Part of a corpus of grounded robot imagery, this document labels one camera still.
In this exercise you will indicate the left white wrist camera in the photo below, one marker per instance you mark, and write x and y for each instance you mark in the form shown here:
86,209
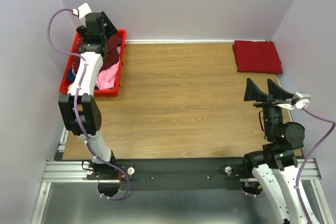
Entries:
83,11

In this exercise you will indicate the navy blue t shirt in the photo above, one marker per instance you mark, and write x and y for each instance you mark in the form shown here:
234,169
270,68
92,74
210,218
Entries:
70,76

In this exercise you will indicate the red plastic bin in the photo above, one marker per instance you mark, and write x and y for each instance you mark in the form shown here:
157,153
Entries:
99,93

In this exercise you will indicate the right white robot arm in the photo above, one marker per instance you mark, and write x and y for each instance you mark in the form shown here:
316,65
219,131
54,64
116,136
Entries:
276,167

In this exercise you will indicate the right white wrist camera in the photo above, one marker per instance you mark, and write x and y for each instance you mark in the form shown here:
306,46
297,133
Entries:
299,101

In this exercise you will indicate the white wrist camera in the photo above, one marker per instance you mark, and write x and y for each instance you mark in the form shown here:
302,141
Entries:
299,101
83,11

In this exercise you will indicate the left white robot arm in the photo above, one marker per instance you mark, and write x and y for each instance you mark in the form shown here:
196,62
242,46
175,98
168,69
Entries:
78,108

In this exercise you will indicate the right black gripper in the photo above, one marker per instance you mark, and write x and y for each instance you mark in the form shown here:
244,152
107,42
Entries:
252,92

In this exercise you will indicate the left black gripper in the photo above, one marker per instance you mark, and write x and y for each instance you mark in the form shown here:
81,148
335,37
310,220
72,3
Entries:
109,29

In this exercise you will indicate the aluminium frame rail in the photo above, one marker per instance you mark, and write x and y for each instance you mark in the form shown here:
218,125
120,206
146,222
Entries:
110,201

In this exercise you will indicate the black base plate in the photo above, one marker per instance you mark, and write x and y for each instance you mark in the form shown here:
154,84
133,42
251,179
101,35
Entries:
179,174

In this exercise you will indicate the maroon t shirt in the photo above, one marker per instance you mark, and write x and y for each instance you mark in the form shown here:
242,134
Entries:
111,58

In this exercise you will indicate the folded red t shirt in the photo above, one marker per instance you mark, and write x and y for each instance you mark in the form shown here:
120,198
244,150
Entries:
256,57

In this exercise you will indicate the pink t shirt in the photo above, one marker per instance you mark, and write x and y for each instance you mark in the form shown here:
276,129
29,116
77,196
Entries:
107,78

